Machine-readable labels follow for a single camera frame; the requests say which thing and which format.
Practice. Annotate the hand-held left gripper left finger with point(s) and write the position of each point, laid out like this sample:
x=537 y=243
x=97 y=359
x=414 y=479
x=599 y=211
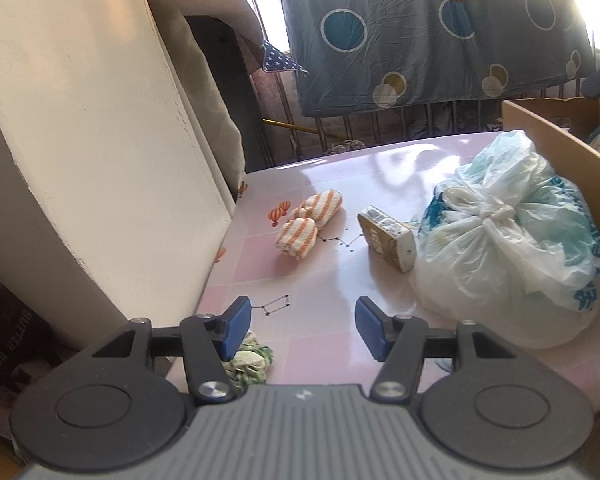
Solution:
x=236 y=325

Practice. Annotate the dark board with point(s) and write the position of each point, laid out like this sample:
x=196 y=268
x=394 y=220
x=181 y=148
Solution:
x=250 y=110

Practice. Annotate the blue circle print blanket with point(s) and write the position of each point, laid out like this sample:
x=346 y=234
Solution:
x=420 y=60

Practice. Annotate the orange striped cloth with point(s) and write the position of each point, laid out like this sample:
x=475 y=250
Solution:
x=300 y=235

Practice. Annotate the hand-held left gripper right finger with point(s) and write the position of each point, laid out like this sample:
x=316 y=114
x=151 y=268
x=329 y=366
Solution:
x=370 y=327

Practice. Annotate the dark curly object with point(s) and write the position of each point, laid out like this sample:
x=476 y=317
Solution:
x=345 y=147

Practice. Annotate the pale knotted plastic bag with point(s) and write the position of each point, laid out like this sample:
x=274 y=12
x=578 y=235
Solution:
x=490 y=260

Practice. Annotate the gold white tissue pack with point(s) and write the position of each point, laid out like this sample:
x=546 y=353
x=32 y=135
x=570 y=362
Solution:
x=385 y=245

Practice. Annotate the brown cardboard box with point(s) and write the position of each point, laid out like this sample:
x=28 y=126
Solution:
x=555 y=130

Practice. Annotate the yellow stick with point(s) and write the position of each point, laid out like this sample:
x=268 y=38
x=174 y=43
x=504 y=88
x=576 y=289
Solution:
x=290 y=126

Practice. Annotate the blue star print cloth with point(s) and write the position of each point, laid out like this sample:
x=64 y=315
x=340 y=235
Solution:
x=277 y=60

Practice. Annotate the metal balcony railing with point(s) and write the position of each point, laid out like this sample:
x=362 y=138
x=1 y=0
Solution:
x=352 y=127

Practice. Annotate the thick white board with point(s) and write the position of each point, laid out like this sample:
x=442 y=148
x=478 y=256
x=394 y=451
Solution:
x=80 y=135

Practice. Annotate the green floral scrunchie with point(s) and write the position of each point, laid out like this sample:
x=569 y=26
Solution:
x=252 y=360

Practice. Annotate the dark printed box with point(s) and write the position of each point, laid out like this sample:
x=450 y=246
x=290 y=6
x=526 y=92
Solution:
x=15 y=340

